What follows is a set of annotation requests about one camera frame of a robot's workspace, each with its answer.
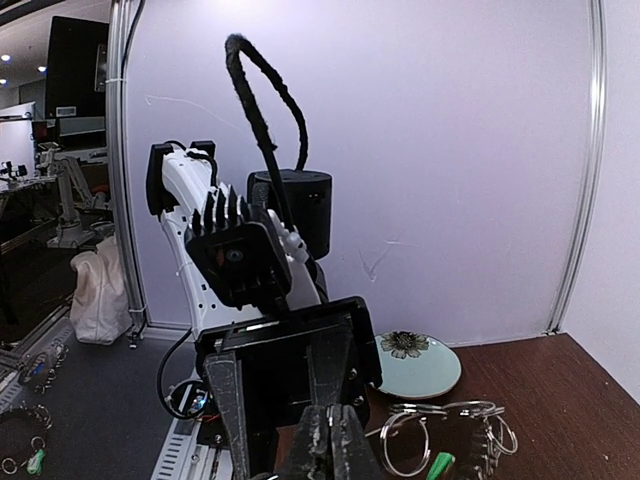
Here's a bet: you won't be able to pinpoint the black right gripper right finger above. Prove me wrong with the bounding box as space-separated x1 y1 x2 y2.
329 405 384 480

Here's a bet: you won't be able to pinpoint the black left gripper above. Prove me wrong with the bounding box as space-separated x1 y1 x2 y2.
196 296 382 479

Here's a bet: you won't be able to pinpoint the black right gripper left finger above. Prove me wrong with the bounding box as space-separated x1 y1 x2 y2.
275 405 333 480

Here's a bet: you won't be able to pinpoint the green key tag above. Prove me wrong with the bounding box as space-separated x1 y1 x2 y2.
426 452 456 480

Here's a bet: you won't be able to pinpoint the grey disc keyring organizer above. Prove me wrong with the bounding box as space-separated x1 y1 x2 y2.
367 400 519 479

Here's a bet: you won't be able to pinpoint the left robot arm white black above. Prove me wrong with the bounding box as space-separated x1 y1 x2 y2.
146 141 382 479

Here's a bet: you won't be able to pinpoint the teal plate with flower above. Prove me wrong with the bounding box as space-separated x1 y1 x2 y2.
375 331 462 400

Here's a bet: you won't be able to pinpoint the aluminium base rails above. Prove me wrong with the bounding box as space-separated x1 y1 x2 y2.
150 419 234 480

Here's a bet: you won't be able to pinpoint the white cloth bag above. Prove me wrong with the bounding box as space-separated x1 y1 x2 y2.
69 236 133 346

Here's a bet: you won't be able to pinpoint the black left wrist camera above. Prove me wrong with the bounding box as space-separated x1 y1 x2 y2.
185 188 292 315

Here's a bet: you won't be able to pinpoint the aluminium corner frame post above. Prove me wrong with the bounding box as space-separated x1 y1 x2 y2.
543 0 608 336

